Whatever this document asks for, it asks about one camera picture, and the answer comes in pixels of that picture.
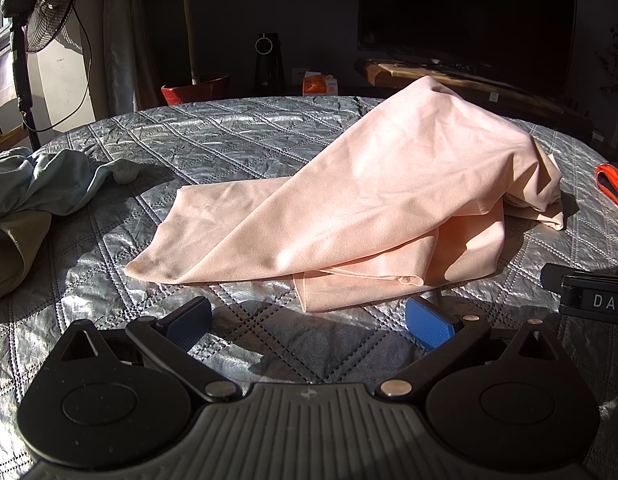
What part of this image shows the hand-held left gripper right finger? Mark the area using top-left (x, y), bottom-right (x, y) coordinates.
top-left (376, 296), bottom-right (565, 403)

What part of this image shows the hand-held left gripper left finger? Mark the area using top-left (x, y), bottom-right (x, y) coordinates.
top-left (51, 296), bottom-right (242, 404)

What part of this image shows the pink garment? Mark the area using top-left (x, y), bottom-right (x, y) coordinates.
top-left (124, 76), bottom-right (566, 314)

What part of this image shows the orange and navy folded jacket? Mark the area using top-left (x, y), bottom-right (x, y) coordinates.
top-left (594, 162), bottom-right (618, 217)

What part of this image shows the silver quilted blanket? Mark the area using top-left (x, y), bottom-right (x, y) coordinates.
top-left (0, 95), bottom-right (618, 480)

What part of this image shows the beige garment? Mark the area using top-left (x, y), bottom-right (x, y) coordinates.
top-left (0, 209), bottom-right (56, 307)

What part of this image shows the light blue garment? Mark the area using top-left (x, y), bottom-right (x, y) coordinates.
top-left (0, 147), bottom-right (140, 224)

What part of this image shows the dark leafy potted plant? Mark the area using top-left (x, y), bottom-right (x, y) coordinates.
top-left (596, 22), bottom-right (618, 112)

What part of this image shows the red plant pot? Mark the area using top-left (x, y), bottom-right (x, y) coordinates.
top-left (160, 73), bottom-right (231, 107)

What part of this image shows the wooden tv bench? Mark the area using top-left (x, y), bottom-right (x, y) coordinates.
top-left (354, 57), bottom-right (596, 142)

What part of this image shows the black tower device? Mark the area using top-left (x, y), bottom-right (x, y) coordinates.
top-left (252, 33), bottom-right (285, 96)

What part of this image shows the orange tissue box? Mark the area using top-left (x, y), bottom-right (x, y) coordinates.
top-left (301, 73), bottom-right (339, 96)

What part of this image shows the black television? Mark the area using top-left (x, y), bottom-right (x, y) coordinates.
top-left (358, 0), bottom-right (578, 102)

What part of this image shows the grey curtain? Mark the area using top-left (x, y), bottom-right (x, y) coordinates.
top-left (103, 0), bottom-right (161, 112)

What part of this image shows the tall green potted tree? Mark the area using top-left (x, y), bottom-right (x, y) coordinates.
top-left (109, 0), bottom-right (240, 87)

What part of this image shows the black standing fan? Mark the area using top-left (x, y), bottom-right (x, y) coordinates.
top-left (0, 0), bottom-right (92, 152)

